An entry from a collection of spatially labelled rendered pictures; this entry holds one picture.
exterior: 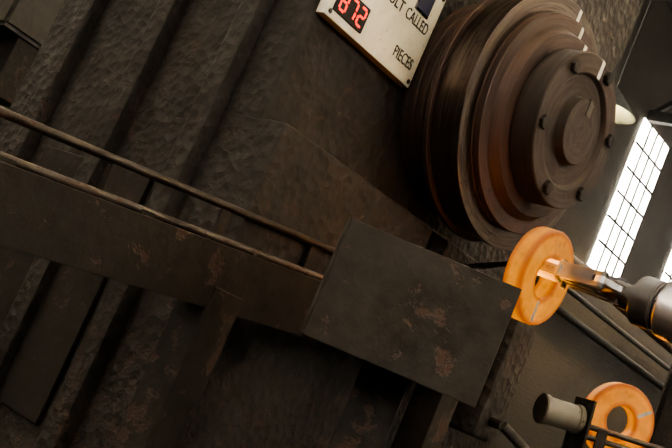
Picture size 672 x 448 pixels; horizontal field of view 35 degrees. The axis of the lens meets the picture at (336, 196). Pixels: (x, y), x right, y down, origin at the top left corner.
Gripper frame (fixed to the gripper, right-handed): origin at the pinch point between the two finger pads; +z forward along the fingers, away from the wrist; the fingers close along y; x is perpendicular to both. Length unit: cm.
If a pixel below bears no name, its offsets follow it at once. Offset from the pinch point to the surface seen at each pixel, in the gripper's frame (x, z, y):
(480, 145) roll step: 15.1, 17.7, -4.1
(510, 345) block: -10.8, 17.6, 32.0
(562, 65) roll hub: 33.4, 12.0, -0.3
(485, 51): 29.1, 20.1, -10.6
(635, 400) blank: -9, 3, 62
